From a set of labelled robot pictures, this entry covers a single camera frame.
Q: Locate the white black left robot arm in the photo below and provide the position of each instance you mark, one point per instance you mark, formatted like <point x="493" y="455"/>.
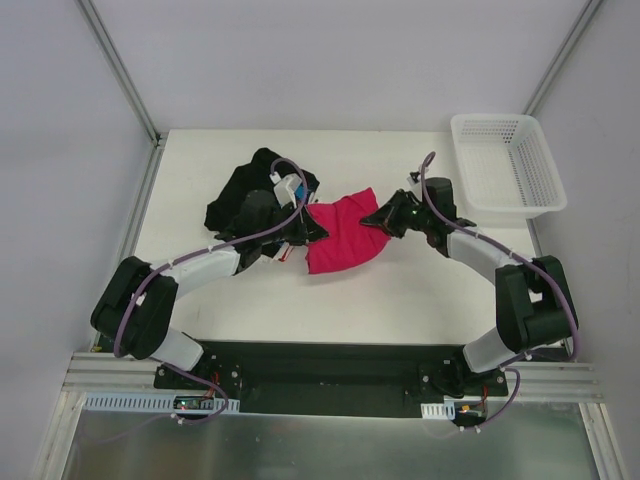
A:
<point x="136" y="307"/>

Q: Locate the white slotted cable duct left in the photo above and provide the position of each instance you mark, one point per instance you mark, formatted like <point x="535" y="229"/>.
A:
<point x="159" y="403"/>

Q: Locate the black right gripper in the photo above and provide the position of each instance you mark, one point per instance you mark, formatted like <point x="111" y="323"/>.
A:
<point x="400" y="213"/>

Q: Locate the pink t shirt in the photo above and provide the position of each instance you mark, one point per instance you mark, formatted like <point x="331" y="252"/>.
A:
<point x="349" y="244"/>

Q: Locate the white slotted cable duct right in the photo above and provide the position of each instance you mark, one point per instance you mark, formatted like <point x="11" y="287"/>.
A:
<point x="438" y="411"/>

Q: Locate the white slotted cable duct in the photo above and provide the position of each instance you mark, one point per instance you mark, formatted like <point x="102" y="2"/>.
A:
<point x="438" y="411"/>
<point x="159" y="403"/>

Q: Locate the black t shirt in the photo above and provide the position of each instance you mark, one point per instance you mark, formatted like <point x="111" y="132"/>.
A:
<point x="240" y="200"/>

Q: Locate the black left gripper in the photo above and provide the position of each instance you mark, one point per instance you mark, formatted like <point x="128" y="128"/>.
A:
<point x="301" y="228"/>

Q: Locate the aluminium frame rail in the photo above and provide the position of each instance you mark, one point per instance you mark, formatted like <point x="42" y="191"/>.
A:
<point x="99" y="371"/>

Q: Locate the white red shirt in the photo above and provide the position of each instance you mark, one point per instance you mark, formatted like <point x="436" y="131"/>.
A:
<point x="278" y="252"/>

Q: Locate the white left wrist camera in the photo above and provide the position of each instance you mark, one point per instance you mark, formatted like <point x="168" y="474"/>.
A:
<point x="285" y="188"/>

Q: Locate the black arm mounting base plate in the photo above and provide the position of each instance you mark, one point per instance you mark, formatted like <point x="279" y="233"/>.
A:
<point x="354" y="380"/>

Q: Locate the white perforated plastic basket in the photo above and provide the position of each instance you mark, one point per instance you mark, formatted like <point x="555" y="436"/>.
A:
<point x="507" y="172"/>

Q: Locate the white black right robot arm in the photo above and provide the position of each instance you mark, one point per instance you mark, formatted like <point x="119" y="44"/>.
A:
<point x="532" y="298"/>

